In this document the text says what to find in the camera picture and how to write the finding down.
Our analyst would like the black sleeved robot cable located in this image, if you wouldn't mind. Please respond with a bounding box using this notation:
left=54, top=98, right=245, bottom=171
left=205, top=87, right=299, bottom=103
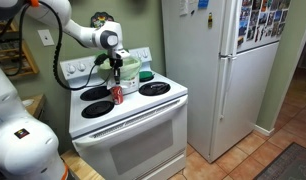
left=0, top=1, right=112, bottom=92

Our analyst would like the large black coil burner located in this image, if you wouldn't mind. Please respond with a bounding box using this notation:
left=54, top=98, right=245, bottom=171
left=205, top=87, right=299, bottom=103
left=81, top=100, right=115, bottom=119
left=138, top=81, right=171, bottom=97

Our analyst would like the wooden spice rack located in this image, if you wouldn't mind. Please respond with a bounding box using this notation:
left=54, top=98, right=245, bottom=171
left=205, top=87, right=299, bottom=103
left=0, top=19, right=40, bottom=80

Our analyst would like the wooden side table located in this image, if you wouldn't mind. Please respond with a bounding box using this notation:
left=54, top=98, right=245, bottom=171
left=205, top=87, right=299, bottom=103
left=21, top=93, right=47, bottom=119

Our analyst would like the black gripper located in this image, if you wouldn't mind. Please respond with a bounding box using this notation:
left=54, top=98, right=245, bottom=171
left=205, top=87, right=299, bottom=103
left=108, top=57, right=125, bottom=85

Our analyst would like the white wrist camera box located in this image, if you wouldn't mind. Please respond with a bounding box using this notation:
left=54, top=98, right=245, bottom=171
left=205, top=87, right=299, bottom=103
left=113, top=49, right=131, bottom=60

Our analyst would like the colourful decorative wall plate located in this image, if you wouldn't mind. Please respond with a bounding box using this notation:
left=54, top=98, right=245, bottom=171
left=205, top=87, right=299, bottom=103
left=90, top=11, right=115, bottom=29

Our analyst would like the white electric stove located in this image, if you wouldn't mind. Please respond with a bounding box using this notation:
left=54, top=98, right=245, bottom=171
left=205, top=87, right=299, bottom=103
left=59, top=46, right=189, bottom=180

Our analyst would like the yellow fridge magnet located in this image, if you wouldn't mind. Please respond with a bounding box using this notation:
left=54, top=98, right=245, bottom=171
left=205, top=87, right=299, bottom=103
left=207, top=12, right=214, bottom=29

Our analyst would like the white baseboard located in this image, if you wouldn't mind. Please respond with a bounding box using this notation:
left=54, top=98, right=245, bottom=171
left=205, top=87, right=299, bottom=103
left=253, top=124, right=276, bottom=137

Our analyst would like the dark grey floor rug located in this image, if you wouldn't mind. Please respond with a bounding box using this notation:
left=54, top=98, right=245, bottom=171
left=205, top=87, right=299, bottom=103
left=252, top=142, right=306, bottom=180

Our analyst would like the red coke can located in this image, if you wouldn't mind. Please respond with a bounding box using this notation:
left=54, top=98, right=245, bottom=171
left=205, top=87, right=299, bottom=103
left=110, top=85, right=125, bottom=106

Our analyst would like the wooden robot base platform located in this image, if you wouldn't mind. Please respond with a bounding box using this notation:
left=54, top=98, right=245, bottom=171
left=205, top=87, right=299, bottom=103
left=59, top=149, right=106, bottom=180

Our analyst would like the dark green round lid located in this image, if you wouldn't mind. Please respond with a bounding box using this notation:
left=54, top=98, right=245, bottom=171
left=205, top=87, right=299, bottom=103
left=138, top=70, right=155, bottom=83

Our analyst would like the small black coil burner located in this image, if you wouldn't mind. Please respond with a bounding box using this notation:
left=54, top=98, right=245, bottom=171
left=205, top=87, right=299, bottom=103
left=80, top=85, right=111, bottom=102

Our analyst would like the fridge photo collage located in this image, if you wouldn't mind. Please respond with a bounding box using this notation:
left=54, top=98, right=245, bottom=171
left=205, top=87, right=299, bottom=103
left=237, top=0, right=292, bottom=48

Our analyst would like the white bin with green bag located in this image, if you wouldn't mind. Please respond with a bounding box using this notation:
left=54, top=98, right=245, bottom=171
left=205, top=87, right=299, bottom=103
left=97, top=56, right=143, bottom=96

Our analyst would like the white wall switch plate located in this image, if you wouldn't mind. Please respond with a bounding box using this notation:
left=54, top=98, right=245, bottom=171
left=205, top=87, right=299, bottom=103
left=37, top=29, right=56, bottom=47

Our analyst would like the blue fridge magnet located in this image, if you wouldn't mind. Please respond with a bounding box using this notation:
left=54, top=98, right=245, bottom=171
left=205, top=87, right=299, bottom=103
left=197, top=0, right=210, bottom=9

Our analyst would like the white paper note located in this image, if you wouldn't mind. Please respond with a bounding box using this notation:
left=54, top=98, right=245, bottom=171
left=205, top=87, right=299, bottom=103
left=178, top=0, right=189, bottom=17

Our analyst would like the white refrigerator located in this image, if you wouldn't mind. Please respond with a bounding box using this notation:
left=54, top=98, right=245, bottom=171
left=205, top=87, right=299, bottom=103
left=161, top=0, right=292, bottom=164

